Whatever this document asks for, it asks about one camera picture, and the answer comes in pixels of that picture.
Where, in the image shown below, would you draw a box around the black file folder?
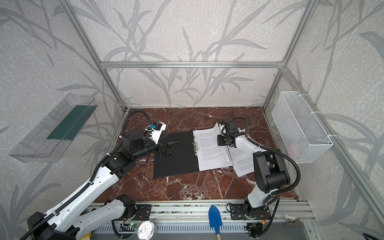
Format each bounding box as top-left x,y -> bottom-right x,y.
153,131 -> 199,179

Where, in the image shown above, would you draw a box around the silver folder clip mechanism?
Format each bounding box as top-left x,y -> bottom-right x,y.
193,137 -> 199,157

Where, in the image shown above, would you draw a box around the printed paper corner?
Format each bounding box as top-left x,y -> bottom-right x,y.
193,123 -> 233,172

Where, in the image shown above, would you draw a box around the printed paper stack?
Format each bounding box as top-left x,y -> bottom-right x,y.
228,147 -> 254,178

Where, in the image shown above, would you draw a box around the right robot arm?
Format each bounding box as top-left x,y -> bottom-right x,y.
217,118 -> 301,219

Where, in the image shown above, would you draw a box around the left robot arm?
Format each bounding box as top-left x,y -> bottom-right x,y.
21,110 -> 180,240

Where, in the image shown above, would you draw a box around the blue hand shovel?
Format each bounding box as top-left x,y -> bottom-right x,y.
209,205 -> 223,240

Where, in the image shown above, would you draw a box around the small white beige clip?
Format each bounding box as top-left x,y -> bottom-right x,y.
284,215 -> 301,225

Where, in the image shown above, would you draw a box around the yellow black work glove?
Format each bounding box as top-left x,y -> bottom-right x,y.
80,233 -> 92,240

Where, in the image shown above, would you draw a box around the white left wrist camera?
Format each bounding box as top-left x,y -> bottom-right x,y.
145,121 -> 167,145

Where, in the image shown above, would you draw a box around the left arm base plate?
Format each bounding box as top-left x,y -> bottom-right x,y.
128,204 -> 152,222

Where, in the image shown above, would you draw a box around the white wire mesh basket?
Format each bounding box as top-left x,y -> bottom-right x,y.
272,91 -> 333,164

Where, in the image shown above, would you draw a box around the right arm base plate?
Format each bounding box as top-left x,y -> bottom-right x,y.
227,203 -> 272,221

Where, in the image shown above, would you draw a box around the aluminium frame rails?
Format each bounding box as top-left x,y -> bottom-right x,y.
59,1 -> 384,223

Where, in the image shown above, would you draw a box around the clear plastic wall tray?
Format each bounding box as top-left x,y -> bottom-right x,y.
9,94 -> 98,163

